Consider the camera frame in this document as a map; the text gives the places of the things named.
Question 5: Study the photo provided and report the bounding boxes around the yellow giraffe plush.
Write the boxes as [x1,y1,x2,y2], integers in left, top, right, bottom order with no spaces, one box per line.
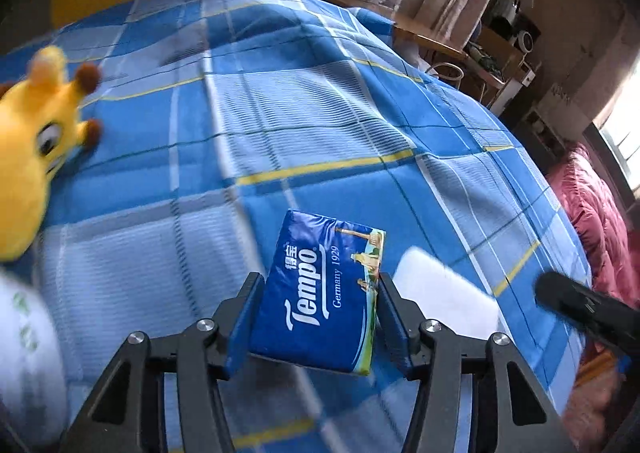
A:
[0,46,103,261]

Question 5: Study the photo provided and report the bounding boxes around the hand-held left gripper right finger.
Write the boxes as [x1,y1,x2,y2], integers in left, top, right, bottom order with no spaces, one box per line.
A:
[378,272,576,453]

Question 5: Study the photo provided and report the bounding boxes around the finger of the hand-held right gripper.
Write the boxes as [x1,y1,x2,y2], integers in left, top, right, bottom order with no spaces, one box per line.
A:
[535,271,640,359]

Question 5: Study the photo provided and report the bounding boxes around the cluttered wooden shelf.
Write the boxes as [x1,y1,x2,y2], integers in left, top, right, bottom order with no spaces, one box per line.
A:
[465,23,541,104]

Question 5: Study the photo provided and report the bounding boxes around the pink quilt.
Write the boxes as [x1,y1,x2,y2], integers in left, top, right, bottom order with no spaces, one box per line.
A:
[545,143,640,319]

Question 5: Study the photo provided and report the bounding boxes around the blue plaid blanket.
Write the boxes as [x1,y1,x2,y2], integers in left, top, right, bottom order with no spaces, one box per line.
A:
[0,0,593,453]

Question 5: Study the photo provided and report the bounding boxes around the white foam block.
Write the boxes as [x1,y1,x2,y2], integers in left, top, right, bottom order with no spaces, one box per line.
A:
[392,247,511,341]

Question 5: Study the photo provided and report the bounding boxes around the blue tissue pack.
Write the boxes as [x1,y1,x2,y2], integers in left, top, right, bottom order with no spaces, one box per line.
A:
[248,209,387,375]

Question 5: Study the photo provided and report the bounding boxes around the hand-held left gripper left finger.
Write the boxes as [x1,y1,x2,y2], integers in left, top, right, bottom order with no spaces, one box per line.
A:
[62,272,266,453]

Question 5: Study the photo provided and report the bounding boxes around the wooden desk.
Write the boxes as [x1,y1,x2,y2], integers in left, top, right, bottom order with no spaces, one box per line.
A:
[312,0,468,59]

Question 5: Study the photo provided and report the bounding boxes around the white metal can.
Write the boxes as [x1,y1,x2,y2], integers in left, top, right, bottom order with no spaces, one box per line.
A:
[0,270,69,449]

